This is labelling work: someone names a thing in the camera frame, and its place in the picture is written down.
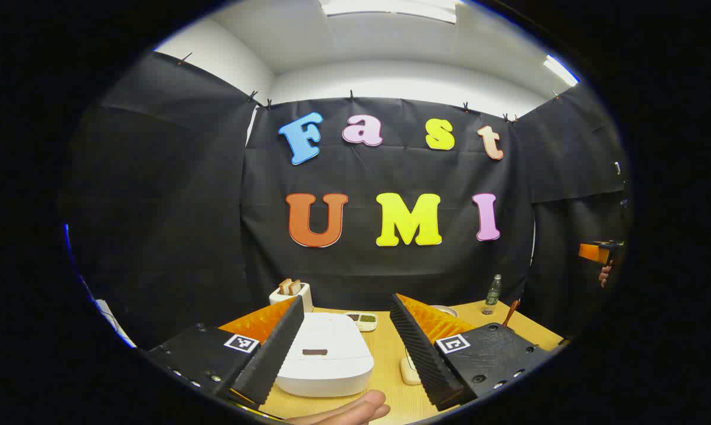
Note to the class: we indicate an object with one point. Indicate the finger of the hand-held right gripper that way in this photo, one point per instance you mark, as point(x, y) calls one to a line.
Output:
point(594, 251)

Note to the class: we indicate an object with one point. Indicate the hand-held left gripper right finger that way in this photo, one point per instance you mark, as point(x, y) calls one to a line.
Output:
point(420, 354)

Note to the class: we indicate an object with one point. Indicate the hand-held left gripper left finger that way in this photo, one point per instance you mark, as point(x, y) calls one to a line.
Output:
point(273, 354)

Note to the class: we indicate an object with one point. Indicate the white tray of rice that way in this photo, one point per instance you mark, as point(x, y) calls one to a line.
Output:
point(408, 372)

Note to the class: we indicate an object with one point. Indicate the white rice cooker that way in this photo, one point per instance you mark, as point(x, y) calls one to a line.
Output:
point(332, 366)

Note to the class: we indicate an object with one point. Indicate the brown wooden spoon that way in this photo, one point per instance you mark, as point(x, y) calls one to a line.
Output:
point(512, 310)

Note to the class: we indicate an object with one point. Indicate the round white plate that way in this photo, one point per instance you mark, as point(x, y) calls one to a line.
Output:
point(445, 310)

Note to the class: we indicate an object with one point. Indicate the white toaster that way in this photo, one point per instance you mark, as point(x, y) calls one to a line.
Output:
point(303, 298)

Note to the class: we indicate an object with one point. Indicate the divided white sauce dish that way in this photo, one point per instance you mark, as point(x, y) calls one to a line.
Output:
point(362, 320)

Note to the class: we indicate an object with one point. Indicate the toast slice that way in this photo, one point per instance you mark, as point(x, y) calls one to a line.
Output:
point(296, 287)
point(285, 287)

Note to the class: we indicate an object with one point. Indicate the green plastic bottle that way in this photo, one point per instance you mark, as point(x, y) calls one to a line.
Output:
point(493, 292)

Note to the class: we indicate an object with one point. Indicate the white plastic object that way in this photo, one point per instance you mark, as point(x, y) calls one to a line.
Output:
point(114, 321)

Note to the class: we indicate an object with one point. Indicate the small ceiling light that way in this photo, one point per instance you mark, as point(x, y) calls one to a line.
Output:
point(561, 71)

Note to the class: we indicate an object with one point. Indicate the black backdrop cloth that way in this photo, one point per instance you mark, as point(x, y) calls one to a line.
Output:
point(155, 206)

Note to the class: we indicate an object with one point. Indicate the long ceiling light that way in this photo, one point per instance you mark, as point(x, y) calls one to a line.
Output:
point(391, 7)

